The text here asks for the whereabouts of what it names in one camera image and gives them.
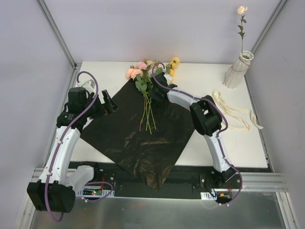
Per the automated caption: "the cream printed ribbon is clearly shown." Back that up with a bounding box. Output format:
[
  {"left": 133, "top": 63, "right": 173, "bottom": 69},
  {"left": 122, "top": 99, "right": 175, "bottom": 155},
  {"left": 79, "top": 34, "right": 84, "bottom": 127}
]
[{"left": 212, "top": 91, "right": 264, "bottom": 132}]

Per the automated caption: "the black wrapping paper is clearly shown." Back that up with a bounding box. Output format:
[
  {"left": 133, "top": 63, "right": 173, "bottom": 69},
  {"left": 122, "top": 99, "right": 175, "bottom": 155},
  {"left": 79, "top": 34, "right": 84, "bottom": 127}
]
[{"left": 81, "top": 81, "right": 194, "bottom": 191}]

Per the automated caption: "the cream rose stem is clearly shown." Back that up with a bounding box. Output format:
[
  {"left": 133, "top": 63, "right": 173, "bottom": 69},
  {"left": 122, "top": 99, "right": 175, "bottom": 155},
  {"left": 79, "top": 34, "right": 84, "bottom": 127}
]
[{"left": 236, "top": 6, "right": 248, "bottom": 52}]

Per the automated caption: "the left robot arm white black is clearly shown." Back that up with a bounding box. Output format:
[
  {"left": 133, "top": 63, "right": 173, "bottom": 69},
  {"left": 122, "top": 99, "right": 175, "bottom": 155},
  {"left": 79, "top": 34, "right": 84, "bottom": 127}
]
[{"left": 27, "top": 86, "right": 118, "bottom": 213}]

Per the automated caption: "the pink rose cluster stem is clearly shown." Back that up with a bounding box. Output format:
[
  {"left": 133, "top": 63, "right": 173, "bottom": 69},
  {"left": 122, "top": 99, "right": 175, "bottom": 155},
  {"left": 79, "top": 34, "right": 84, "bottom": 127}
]
[{"left": 130, "top": 59, "right": 159, "bottom": 96}]

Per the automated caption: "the right white cable duct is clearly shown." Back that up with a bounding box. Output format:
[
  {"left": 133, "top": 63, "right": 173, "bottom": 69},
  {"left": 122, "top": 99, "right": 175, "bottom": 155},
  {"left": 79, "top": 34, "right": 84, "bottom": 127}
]
[{"left": 200, "top": 192, "right": 217, "bottom": 201}]

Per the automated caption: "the left aluminium frame post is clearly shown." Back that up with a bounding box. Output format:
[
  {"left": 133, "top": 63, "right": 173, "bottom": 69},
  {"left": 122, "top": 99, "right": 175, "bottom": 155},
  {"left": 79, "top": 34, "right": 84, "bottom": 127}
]
[{"left": 35, "top": 0, "right": 77, "bottom": 69}]

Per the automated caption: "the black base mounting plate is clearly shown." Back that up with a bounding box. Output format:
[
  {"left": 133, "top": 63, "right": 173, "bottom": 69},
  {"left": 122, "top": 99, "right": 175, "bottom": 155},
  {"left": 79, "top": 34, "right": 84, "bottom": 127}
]
[{"left": 69, "top": 161, "right": 272, "bottom": 198}]

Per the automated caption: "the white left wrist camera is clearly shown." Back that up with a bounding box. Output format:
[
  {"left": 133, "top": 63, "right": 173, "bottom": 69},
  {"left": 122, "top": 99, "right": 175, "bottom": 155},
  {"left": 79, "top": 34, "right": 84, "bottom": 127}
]
[{"left": 76, "top": 79, "right": 96, "bottom": 94}]

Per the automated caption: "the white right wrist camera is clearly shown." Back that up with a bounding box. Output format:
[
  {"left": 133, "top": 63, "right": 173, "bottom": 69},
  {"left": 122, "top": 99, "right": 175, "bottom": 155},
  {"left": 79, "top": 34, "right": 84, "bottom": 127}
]
[{"left": 163, "top": 73, "right": 173, "bottom": 85}]

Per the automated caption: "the white cable duct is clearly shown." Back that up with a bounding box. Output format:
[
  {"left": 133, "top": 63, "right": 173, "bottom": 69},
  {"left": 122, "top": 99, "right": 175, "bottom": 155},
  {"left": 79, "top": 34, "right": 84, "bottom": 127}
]
[
  {"left": 76, "top": 187, "right": 115, "bottom": 198},
  {"left": 200, "top": 192, "right": 217, "bottom": 201}
]

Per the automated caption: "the aluminium front rail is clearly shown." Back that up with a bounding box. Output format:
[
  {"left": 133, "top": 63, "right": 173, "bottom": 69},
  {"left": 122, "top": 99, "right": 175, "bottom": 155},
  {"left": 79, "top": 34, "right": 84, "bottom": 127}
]
[{"left": 30, "top": 167, "right": 289, "bottom": 191}]

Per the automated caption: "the peach rose pair stem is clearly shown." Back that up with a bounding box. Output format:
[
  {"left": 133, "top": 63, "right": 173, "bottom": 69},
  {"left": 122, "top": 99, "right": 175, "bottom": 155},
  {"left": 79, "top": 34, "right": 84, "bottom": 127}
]
[{"left": 126, "top": 65, "right": 156, "bottom": 134}]

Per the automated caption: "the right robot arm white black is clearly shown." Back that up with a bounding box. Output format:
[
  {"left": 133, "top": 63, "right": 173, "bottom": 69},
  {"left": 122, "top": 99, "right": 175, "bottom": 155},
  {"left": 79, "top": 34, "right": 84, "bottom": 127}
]
[{"left": 152, "top": 73, "right": 236, "bottom": 188}]

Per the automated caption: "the pink rose green stem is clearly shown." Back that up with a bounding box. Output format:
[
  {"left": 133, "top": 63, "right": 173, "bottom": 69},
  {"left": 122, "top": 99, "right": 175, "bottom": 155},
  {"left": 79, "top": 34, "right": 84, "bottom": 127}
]
[{"left": 137, "top": 70, "right": 156, "bottom": 134}]

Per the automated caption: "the left white cable duct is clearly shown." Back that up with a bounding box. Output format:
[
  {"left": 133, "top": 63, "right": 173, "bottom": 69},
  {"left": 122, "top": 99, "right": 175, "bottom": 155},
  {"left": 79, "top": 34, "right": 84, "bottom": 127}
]
[{"left": 76, "top": 187, "right": 115, "bottom": 198}]

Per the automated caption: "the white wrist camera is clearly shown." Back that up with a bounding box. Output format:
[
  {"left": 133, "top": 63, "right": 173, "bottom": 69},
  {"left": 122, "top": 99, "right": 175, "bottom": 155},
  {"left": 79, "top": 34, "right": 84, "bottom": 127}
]
[
  {"left": 76, "top": 79, "right": 96, "bottom": 94},
  {"left": 163, "top": 73, "right": 173, "bottom": 85}
]

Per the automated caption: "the yellow flower stem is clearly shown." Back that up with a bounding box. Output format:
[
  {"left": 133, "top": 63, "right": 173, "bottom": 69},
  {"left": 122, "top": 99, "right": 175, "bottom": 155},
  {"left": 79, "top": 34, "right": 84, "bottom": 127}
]
[{"left": 166, "top": 57, "right": 180, "bottom": 83}]

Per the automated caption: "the white ribbed ceramic vase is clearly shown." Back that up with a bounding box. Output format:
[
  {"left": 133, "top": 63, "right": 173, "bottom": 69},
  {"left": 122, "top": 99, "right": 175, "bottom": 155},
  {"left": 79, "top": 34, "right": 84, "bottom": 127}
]
[{"left": 224, "top": 51, "right": 254, "bottom": 89}]

